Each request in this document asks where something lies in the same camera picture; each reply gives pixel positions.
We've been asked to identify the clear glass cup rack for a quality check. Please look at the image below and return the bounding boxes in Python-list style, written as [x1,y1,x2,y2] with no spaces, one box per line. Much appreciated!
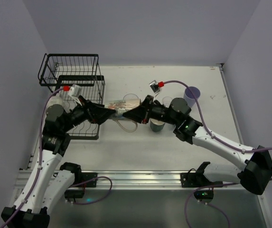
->
[162,96,172,107]

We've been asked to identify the dark teal ceramic mug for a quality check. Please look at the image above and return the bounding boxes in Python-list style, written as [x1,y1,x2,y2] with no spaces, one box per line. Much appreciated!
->
[150,119,165,132]

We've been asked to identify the clear faceted glass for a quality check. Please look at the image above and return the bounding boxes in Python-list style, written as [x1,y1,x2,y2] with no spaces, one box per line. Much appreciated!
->
[123,93,139,101]

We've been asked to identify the cream mug with dragon print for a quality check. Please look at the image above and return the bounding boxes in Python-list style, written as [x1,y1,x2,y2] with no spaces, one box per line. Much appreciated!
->
[104,99,141,133]

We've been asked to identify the lavender plastic tumbler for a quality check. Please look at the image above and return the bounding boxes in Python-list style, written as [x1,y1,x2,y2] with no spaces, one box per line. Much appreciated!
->
[183,86,201,107]

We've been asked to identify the cream mug with flower print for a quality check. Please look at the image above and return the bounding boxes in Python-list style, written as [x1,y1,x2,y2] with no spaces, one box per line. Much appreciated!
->
[46,94,69,112]

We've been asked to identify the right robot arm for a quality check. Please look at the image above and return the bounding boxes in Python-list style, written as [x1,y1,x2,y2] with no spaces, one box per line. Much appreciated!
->
[123,95,272,195]

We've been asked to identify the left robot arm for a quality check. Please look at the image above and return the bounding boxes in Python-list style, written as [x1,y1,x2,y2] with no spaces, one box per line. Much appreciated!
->
[1,96,116,228]

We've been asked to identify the left black controller box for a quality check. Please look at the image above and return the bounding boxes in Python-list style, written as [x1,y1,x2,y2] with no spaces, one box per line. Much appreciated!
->
[64,190,84,202]

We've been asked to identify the black controller box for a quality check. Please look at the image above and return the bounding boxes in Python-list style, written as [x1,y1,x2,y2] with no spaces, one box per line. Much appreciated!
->
[193,190,214,204]
[64,190,84,202]

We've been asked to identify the right black controller box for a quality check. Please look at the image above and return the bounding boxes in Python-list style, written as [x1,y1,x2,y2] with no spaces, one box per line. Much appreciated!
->
[193,190,214,204]

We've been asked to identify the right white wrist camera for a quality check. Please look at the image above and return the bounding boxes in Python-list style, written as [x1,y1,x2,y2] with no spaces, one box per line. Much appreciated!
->
[149,80,164,100]

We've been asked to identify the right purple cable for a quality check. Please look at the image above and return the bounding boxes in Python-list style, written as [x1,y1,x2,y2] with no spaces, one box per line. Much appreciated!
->
[157,80,272,228]

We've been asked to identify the purple cable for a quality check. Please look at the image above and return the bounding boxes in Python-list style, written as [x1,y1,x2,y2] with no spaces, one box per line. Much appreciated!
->
[157,80,272,228]
[0,85,70,228]

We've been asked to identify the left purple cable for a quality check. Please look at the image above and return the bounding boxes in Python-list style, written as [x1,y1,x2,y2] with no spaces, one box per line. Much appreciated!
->
[0,85,70,228]

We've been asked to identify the black wire dish rack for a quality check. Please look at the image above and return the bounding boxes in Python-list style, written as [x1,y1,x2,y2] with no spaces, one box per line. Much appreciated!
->
[38,53,105,140]

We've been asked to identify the aluminium mounting rail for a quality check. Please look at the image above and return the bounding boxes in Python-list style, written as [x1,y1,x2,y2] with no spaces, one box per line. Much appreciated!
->
[17,169,266,190]

